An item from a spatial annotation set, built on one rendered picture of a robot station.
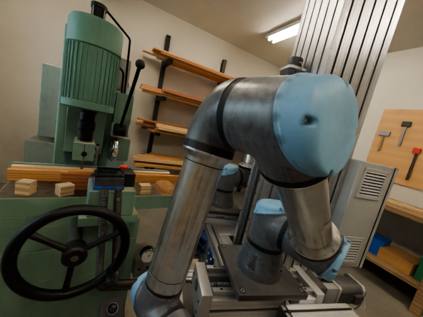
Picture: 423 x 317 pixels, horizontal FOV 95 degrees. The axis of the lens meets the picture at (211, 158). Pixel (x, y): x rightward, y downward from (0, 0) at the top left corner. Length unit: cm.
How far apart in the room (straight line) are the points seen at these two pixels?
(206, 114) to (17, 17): 321
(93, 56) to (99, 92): 12
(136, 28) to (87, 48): 258
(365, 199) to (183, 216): 83
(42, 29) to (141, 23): 116
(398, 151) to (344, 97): 307
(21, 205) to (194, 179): 62
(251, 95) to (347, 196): 78
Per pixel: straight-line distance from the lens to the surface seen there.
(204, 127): 31
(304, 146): 22
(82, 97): 83
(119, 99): 110
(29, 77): 332
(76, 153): 89
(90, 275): 100
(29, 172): 97
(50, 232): 88
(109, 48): 86
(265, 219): 62
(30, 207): 84
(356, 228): 107
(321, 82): 24
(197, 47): 361
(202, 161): 33
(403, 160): 330
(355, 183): 96
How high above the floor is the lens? 123
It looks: 9 degrees down
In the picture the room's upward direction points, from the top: 12 degrees clockwise
